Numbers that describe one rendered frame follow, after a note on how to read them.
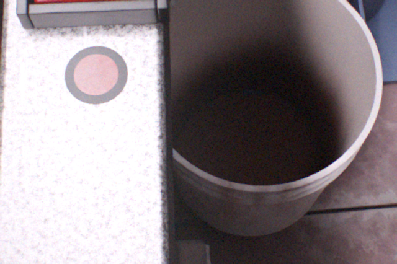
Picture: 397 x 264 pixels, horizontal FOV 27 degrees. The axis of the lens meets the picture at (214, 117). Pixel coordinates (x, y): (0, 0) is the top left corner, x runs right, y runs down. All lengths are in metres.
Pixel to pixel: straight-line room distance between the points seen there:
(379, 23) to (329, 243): 0.40
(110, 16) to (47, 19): 0.03
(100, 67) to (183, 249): 0.12
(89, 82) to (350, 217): 0.97
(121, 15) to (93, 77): 0.03
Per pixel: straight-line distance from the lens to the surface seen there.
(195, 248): 0.47
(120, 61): 0.42
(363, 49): 1.06
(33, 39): 0.43
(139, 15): 0.42
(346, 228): 1.34
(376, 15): 1.47
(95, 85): 0.41
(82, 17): 0.42
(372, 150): 1.38
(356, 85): 1.12
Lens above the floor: 1.29
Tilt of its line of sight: 70 degrees down
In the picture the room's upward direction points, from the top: 1 degrees counter-clockwise
